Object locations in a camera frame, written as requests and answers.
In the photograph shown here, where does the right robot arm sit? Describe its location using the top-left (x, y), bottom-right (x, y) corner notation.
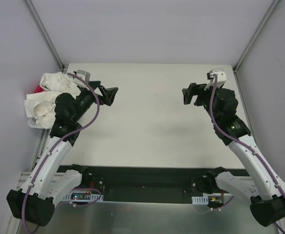
top-left (182, 83), bottom-right (285, 227)

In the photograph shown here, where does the left aluminium frame post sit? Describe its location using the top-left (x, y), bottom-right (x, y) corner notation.
top-left (23, 0), bottom-right (65, 72)

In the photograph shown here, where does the right white cable duct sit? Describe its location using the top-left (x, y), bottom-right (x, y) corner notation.
top-left (191, 195), bottom-right (209, 205)

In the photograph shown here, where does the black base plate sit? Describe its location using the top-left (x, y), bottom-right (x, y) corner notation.
top-left (61, 165), bottom-right (233, 204)

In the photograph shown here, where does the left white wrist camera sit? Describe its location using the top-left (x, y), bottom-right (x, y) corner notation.
top-left (67, 70), bottom-right (90, 87)

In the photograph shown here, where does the aluminium frame post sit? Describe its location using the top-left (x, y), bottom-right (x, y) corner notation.
top-left (23, 0), bottom-right (65, 72)
top-left (233, 0), bottom-right (281, 74)

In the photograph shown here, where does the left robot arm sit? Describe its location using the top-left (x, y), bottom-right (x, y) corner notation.
top-left (6, 81), bottom-right (119, 227)

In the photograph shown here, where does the left white cable duct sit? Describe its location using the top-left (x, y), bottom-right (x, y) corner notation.
top-left (62, 193), bottom-right (103, 202)

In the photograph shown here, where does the aluminium front rail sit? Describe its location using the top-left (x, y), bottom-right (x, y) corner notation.
top-left (17, 170), bottom-right (67, 190)

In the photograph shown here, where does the pink t-shirt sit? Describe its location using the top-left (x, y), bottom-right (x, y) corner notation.
top-left (34, 85), bottom-right (44, 93)

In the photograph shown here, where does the white t-shirt pile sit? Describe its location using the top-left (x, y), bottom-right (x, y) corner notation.
top-left (24, 72), bottom-right (81, 129)

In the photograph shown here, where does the white plastic laundry basket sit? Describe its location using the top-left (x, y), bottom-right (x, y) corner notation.
top-left (27, 117), bottom-right (44, 129)

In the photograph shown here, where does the white cable duct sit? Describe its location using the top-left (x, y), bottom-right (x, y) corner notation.
top-left (191, 195), bottom-right (209, 205)
top-left (62, 193), bottom-right (103, 202)

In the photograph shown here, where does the right aluminium frame post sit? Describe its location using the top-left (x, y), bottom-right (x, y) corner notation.
top-left (233, 0), bottom-right (281, 74)

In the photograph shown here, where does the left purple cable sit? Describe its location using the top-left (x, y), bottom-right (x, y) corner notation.
top-left (21, 72), bottom-right (101, 233)

